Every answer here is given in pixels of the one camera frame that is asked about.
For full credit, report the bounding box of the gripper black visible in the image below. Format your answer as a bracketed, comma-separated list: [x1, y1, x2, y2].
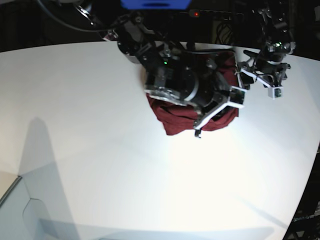
[234, 50, 291, 90]
[143, 42, 235, 139]

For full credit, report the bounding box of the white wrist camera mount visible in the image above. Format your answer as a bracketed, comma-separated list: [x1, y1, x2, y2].
[267, 86, 283, 100]
[227, 86, 247, 109]

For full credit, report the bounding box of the black power strip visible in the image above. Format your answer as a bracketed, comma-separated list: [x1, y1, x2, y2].
[188, 9, 234, 21]

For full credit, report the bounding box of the blue box at top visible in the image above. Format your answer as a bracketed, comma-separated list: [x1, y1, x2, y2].
[121, 0, 191, 10]

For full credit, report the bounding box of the dark red t-shirt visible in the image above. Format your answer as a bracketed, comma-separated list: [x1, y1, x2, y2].
[144, 50, 244, 136]

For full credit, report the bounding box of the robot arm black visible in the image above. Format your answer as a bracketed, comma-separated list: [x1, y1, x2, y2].
[38, 0, 246, 137]
[237, 0, 296, 90]

